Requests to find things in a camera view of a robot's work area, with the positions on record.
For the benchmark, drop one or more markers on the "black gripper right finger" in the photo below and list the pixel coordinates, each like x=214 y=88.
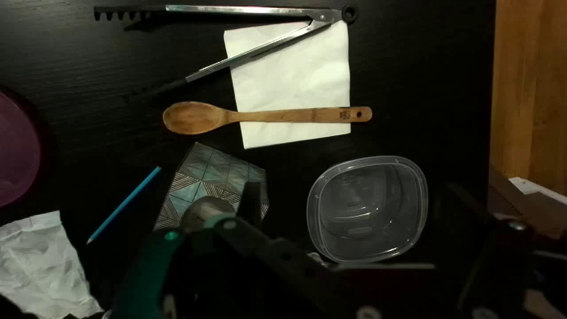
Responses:
x=502 y=267

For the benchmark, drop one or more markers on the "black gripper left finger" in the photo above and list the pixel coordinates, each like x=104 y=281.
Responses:
x=251 y=215

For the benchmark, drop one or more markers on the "teal patterned tissue box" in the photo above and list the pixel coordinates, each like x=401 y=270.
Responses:
x=207 y=178

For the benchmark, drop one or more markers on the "wooden spoon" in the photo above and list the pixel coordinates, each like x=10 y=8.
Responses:
x=196 y=118

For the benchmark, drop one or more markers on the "clear empty plastic container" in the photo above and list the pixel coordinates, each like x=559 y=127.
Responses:
x=366 y=206

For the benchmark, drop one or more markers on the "blue pencil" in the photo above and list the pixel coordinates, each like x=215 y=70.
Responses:
x=125 y=205

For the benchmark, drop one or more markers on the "white paper napkin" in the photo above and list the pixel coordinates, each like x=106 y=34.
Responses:
x=295 y=77

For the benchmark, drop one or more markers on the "metal tongs with black tips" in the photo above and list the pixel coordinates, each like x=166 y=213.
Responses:
x=237 y=10

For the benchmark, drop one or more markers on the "crumpled white plastic bag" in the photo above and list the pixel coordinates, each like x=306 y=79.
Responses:
x=36 y=267

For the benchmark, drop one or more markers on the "purple plate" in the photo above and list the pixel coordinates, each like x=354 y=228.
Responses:
x=15 y=153

